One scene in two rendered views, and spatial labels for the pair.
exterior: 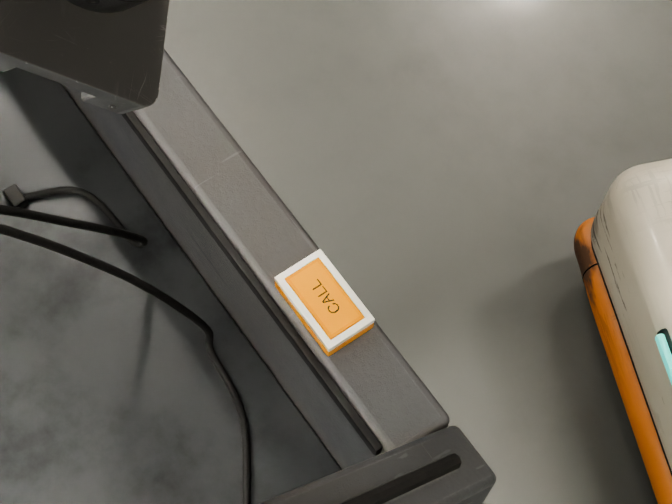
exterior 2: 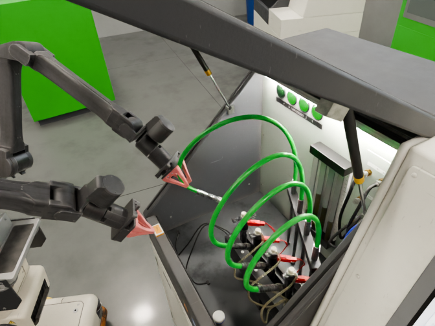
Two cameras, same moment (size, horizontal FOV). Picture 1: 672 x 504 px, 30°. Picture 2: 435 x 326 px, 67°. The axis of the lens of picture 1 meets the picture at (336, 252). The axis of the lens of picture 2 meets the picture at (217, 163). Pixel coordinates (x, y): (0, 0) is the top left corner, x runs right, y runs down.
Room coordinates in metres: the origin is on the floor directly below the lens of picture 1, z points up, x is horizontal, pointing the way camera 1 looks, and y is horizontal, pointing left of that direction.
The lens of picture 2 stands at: (0.99, 0.44, 1.88)
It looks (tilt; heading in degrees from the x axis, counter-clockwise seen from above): 38 degrees down; 195
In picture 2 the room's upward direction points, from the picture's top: 4 degrees counter-clockwise
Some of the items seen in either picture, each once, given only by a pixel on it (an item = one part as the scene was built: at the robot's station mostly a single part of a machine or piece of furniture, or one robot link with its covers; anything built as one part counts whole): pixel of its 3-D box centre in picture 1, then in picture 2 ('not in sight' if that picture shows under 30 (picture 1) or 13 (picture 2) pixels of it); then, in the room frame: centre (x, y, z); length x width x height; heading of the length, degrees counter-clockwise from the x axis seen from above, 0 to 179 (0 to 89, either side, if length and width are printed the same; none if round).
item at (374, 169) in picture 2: not in sight; (370, 207); (0.28, 0.69, 1.20); 0.13 x 0.03 x 0.31; 40
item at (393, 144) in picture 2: not in sight; (320, 101); (0.10, 0.53, 1.43); 0.54 x 0.03 x 0.02; 40
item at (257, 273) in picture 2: not in sight; (263, 279); (0.36, 0.41, 0.91); 0.34 x 0.10 x 0.15; 40
